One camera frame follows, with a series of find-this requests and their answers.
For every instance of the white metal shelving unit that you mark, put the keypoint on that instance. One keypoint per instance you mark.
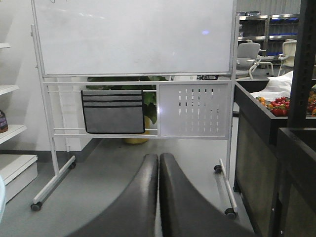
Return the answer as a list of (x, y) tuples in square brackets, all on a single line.
[(16, 170)]

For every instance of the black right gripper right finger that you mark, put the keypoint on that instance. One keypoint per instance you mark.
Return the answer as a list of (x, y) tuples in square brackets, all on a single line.
[(185, 212)]

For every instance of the grey fabric pocket organizer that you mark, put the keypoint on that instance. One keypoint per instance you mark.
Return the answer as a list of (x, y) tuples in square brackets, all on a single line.
[(113, 111)]

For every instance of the white mobile whiteboard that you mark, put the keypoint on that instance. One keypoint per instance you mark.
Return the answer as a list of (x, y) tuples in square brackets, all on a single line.
[(189, 42)]

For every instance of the green potted plant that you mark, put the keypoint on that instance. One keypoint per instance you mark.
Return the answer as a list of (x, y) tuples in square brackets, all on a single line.
[(149, 98)]

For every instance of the white office chair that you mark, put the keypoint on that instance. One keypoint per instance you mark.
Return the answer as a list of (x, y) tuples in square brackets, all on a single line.
[(248, 59), (287, 57)]

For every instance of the light blue plastic basket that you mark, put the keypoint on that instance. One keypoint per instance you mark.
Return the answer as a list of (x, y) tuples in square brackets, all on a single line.
[(2, 197)]

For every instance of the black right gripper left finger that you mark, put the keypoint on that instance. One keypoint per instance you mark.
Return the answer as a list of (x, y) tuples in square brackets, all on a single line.
[(133, 212)]

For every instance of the black produce display stand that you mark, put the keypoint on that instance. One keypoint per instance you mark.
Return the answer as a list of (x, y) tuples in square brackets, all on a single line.
[(276, 156)]

